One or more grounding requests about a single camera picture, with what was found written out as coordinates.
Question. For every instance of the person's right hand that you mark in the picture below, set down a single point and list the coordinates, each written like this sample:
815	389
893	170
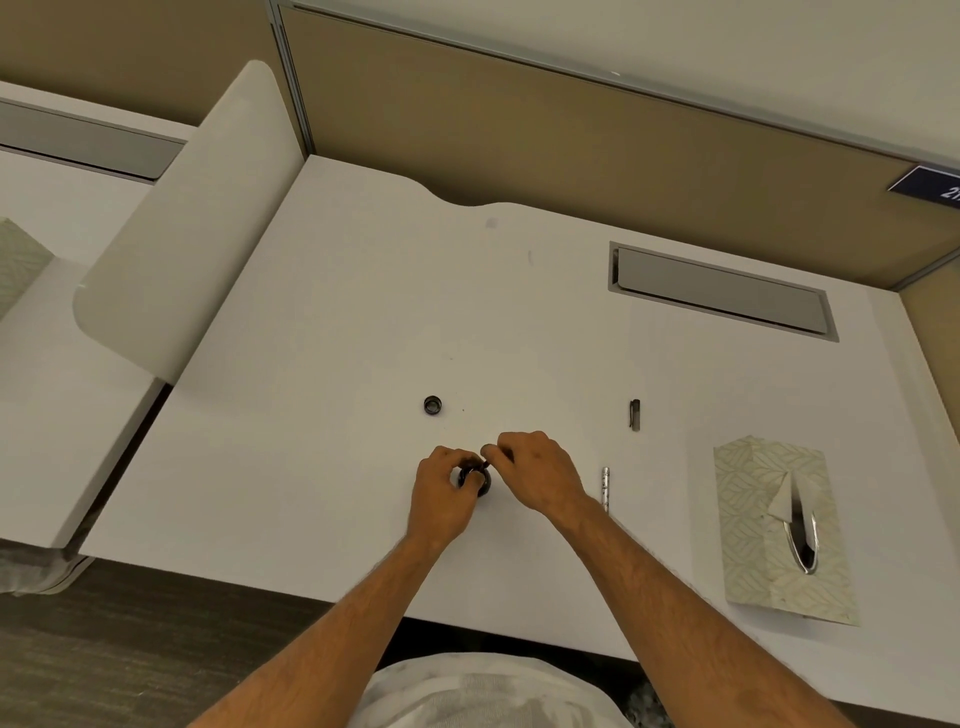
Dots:
544	472

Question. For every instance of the person's left hand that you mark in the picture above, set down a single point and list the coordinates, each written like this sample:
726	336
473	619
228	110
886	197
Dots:
435	502

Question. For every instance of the person's right fingers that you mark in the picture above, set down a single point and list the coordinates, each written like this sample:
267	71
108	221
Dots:
504	452

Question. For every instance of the person's left fingers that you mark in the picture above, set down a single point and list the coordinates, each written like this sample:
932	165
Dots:
450	459

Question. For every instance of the small black ink bottle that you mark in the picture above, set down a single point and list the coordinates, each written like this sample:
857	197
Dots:
478	480

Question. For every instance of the person's right forearm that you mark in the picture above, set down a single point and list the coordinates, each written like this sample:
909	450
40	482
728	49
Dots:
675	607

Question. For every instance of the person's left forearm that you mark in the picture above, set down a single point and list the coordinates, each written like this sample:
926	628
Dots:
337	637

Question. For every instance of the black round bottle cap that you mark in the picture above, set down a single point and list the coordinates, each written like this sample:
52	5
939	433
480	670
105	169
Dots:
433	406

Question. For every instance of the silver pen barrel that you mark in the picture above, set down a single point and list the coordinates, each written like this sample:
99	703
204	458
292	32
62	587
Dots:
604	487

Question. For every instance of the dark grey pen cap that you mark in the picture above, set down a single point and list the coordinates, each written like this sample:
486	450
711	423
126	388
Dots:
635	415

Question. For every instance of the person's white shirt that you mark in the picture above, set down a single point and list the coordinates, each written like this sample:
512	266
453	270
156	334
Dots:
495	694

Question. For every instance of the white tissue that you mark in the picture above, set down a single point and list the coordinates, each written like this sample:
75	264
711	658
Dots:
782	499

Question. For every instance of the leaf patterned tissue box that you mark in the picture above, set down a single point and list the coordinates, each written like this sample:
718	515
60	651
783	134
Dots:
787	547
19	262

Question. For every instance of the tan fabric partition panel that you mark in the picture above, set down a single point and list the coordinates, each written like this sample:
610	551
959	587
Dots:
570	142

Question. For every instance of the white curved desk divider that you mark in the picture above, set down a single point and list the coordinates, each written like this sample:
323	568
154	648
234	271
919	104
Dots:
187	225

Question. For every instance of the dark blue sign plate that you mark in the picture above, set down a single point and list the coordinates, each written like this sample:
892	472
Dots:
928	184

